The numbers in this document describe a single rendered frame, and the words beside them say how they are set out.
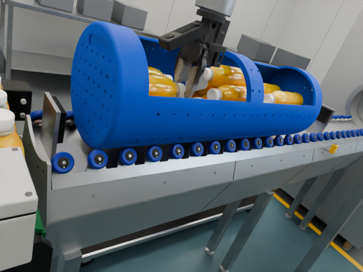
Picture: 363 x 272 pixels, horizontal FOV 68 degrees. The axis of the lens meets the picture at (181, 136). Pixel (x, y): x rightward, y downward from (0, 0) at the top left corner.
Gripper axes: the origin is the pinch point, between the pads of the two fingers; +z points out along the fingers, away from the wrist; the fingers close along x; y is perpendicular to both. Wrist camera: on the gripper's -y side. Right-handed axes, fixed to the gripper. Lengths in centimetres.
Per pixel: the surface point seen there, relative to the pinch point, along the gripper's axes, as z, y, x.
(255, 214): 64, 74, -2
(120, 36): -10.8, -19.5, -0.3
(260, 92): -4.3, 23.5, -7.1
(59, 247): 44, -26, -3
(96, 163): 15.5, -22.2, -5.7
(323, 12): -89, 508, 248
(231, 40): 9, 369, 323
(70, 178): 18.8, -27.3, -5.6
